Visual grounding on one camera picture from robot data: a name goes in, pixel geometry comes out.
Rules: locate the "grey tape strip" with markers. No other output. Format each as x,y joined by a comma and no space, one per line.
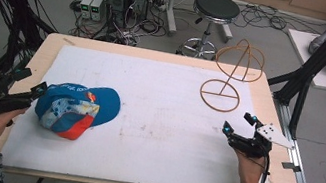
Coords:
291,166

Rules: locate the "blue baseball cap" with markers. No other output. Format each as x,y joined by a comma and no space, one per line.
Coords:
76,110

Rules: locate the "grey power supply unit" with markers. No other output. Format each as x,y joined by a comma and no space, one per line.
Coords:
86,5
97,8

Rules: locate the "person's right hand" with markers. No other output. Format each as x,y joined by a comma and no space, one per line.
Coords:
251,174

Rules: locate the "black round stool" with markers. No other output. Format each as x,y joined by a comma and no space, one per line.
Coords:
216,8

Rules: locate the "white table mat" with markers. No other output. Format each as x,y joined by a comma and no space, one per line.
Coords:
160,131

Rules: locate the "grey table leg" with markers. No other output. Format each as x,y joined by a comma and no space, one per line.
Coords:
173,8

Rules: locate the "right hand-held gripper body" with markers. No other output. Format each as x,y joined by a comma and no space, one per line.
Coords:
253,146

